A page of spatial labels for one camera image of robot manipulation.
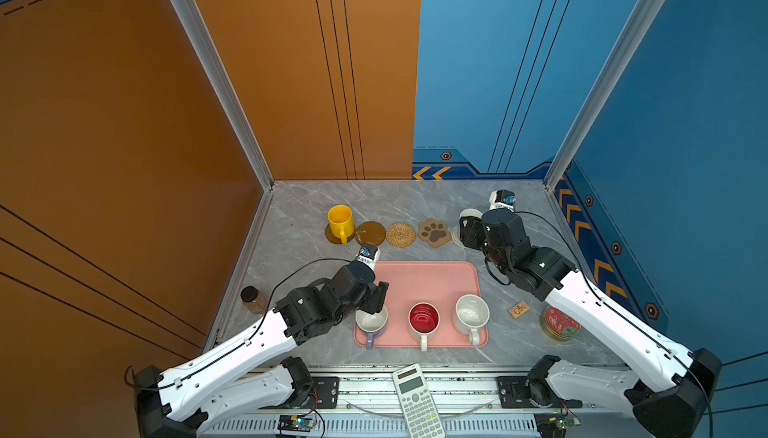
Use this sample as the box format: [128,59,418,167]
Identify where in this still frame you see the aluminium front rail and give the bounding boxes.
[158,368,688,438]

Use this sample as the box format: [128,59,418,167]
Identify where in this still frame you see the cork paw print coaster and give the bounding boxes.
[417,218,452,248]

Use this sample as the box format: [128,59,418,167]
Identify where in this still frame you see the right circuit board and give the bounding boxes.
[534,414,581,438]

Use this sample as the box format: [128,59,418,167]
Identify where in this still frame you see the brown spice jar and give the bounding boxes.
[240,286,269,315]

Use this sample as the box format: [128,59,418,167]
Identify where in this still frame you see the white calculator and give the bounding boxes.
[392,364,446,438]

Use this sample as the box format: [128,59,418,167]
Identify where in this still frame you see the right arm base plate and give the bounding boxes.
[496,376,583,409]

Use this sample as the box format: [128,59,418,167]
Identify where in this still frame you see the circuit board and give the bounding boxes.
[534,414,581,438]
[276,415,319,437]

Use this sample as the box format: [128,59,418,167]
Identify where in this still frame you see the plain brown wooden coaster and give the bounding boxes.
[325,224,356,245]

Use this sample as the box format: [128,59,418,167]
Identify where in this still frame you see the small wooden block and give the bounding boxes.
[509,302,530,320]

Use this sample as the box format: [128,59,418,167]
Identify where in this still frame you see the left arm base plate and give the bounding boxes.
[302,375,340,410]

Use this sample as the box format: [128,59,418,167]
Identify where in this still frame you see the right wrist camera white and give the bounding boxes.
[489,189,516,212]

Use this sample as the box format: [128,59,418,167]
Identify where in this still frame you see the rattan woven round coaster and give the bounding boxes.
[386,222,417,248]

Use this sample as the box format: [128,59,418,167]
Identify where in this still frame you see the multicolour woven round coaster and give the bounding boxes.
[451,227,464,248]

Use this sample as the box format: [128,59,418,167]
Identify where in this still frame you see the aluminium frame post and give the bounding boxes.
[543,0,666,192]
[170,0,274,192]

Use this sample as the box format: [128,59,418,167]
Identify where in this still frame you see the white mug purple handle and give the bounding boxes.
[355,306,389,350]

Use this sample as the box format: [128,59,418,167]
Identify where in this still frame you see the yellow mug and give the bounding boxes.
[327,205,355,226]

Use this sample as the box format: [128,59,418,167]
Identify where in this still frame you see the white mug front right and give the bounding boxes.
[452,294,490,347]

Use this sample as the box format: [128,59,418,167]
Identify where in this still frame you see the left circuit board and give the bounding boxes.
[276,415,319,437]

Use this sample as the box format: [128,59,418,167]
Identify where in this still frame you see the pink tray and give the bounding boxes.
[374,261,481,349]

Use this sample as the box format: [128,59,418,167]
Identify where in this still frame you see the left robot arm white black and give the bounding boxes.
[125,259,389,437]

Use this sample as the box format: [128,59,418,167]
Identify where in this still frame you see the glossy brown wooden coaster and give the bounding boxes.
[355,221,387,246]

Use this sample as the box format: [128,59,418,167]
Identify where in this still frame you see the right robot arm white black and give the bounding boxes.
[459,207,722,437]

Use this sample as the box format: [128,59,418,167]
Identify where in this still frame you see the red round tin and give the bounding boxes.
[540,306,582,342]

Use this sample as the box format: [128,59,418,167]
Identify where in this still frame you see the aluminium frame post left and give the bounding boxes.
[170,0,274,192]

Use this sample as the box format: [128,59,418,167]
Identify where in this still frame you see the white mug blue handle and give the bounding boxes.
[459,208,483,219]

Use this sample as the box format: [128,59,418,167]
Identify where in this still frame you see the aluminium frame post right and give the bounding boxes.
[543,0,666,192]

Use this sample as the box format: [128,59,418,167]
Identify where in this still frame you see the white mug red inside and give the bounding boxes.
[408,302,441,352]

